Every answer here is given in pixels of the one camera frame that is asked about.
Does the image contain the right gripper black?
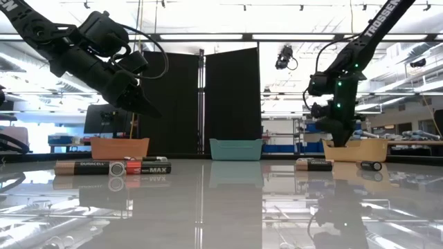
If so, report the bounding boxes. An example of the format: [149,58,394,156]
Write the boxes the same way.
[314,116,367,149]

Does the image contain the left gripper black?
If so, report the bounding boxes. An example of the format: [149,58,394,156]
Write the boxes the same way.
[103,71,163,119]

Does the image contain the red and black Energizer battery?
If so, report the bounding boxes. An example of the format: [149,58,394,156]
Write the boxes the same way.
[125,160,172,175]
[355,160,383,172]

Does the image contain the yellow plastic bin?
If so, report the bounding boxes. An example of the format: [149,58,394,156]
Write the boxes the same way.
[321,138,389,163]

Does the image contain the black room divider panel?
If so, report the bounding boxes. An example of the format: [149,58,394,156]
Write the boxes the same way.
[139,50,201,156]
[203,47,263,155]

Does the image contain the black computer monitor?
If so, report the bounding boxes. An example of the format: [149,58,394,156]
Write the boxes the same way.
[83,103,133,139]

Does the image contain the orange plastic bin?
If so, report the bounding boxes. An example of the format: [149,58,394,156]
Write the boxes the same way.
[90,137,150,161]

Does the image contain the shelf with blue crates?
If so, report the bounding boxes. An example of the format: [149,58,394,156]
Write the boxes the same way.
[262,119,363,155]

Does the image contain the wooden workbench top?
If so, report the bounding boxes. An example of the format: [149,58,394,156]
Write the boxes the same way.
[387,140,443,146]

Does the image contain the grey metal tubes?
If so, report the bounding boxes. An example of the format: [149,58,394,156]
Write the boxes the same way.
[401,129,442,141]

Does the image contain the blue storage box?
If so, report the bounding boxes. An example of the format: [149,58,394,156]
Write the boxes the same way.
[47,134,74,145]

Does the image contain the ceiling light strip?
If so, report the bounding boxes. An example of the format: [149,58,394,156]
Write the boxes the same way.
[251,33,336,41]
[159,33,244,41]
[379,33,429,41]

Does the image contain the teal plastic bin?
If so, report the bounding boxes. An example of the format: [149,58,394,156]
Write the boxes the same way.
[209,138,263,162]

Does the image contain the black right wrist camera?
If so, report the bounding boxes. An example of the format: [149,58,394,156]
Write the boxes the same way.
[309,102,330,120]

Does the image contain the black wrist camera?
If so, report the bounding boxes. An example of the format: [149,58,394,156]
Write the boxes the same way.
[117,50,149,74]
[309,102,330,120]

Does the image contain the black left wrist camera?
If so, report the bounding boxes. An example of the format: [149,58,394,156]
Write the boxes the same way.
[117,50,149,74]

